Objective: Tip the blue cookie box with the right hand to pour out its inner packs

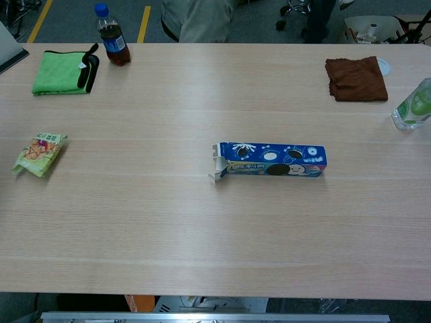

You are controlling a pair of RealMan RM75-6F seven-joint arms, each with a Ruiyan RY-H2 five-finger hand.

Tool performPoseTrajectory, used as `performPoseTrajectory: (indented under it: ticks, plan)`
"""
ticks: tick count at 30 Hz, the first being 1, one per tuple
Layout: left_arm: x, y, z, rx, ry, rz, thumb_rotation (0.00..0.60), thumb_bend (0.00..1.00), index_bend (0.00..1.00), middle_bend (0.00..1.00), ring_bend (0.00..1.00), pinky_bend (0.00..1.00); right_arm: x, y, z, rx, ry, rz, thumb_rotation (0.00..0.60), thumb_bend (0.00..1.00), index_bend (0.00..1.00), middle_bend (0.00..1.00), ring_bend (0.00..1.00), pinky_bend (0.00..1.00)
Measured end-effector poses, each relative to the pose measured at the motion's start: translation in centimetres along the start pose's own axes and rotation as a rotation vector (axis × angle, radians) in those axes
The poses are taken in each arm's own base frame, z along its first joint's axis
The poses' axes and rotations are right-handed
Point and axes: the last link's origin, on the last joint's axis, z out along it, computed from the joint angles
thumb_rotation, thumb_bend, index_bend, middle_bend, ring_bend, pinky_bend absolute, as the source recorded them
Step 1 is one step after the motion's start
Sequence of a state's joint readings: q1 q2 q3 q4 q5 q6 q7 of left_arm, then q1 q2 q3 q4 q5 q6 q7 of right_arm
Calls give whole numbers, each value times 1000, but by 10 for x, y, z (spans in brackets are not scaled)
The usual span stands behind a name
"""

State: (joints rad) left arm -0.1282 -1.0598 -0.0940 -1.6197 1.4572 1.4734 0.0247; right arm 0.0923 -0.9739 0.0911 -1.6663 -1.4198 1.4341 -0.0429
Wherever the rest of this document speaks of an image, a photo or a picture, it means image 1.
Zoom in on blue cookie box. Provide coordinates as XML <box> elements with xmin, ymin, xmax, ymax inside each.
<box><xmin>207</xmin><ymin>141</ymin><xmax>328</xmax><ymax>184</ymax></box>

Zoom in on person legs in khaki trousers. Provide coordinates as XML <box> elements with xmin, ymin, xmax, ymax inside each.
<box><xmin>160</xmin><ymin>0</ymin><xmax>236</xmax><ymax>44</ymax></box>

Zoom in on cola bottle blue cap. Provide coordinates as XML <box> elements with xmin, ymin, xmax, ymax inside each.
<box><xmin>94</xmin><ymin>3</ymin><xmax>131</xmax><ymax>67</ymax></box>

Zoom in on orange object under table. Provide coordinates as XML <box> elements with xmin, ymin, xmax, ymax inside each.
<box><xmin>124</xmin><ymin>295</ymin><xmax>156</xmax><ymax>313</ymax></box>

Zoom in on brown cloth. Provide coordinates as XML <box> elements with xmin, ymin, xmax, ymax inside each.
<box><xmin>325</xmin><ymin>55</ymin><xmax>389</xmax><ymax>102</ymax></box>

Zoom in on office chair wheeled base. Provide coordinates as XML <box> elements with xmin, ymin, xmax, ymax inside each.
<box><xmin>275</xmin><ymin>0</ymin><xmax>314</xmax><ymax>32</ymax></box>

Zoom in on person leg in dark trousers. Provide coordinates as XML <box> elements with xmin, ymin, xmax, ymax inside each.
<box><xmin>301</xmin><ymin>0</ymin><xmax>337</xmax><ymax>44</ymax></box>

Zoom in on green snack packet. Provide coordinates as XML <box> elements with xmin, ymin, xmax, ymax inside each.
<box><xmin>11</xmin><ymin>132</ymin><xmax>69</xmax><ymax>178</ymax></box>

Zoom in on green microfibre cloth black trim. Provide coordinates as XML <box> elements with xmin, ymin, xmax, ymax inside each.
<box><xmin>32</xmin><ymin>42</ymin><xmax>100</xmax><ymax>96</ymax></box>

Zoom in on white round lid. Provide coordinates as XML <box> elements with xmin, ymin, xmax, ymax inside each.
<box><xmin>376</xmin><ymin>57</ymin><xmax>392</xmax><ymax>77</ymax></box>

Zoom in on clear water bottle green label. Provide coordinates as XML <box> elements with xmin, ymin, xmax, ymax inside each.
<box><xmin>391</xmin><ymin>77</ymin><xmax>431</xmax><ymax>131</ymax></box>

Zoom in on white bin with clutter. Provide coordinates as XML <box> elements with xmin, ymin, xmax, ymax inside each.
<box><xmin>343</xmin><ymin>15</ymin><xmax>412</xmax><ymax>44</ymax></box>

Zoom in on grey laptop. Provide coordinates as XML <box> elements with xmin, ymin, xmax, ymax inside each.
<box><xmin>0</xmin><ymin>20</ymin><xmax>30</xmax><ymax>75</ymax></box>

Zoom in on black tripod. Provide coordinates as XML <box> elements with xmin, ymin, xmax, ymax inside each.
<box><xmin>387</xmin><ymin>9</ymin><xmax>431</xmax><ymax>44</ymax></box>

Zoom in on aluminium rail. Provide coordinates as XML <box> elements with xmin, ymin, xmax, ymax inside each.
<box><xmin>40</xmin><ymin>311</ymin><xmax>391</xmax><ymax>323</ymax></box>

